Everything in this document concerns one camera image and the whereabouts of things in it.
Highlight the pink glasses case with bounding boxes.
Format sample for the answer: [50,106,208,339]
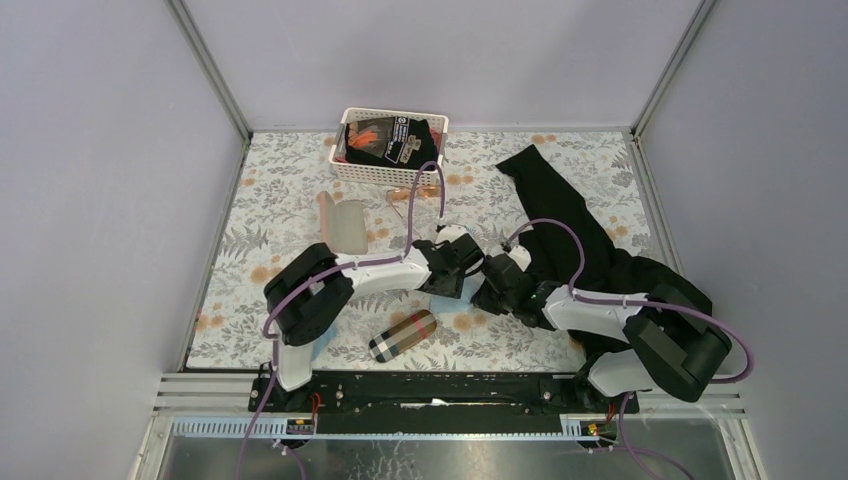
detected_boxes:
[316,191,368,255]

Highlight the blue cleaning cloth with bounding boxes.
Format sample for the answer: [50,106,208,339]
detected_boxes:
[429,292,473,315]
[310,328,338,361]

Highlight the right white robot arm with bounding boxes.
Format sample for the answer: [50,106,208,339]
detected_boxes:
[473,247,732,412]

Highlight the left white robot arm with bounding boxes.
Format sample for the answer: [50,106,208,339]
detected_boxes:
[262,226,484,411]

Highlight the orange lens sunglasses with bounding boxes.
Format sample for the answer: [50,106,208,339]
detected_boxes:
[385,185,444,223]

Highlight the black garment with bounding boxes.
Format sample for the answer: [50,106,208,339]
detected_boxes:
[496,145,713,314]

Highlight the plaid glasses case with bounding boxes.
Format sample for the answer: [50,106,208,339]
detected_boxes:
[368,310,438,363]

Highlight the black packaged items in basket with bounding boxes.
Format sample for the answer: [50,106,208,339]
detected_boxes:
[344,116,439,170]

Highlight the white plastic basket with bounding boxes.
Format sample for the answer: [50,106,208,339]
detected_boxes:
[328,107,449,186]

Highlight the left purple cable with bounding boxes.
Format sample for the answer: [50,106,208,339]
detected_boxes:
[235,160,446,480]

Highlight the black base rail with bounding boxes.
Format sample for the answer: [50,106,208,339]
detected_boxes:
[247,370,639,435]

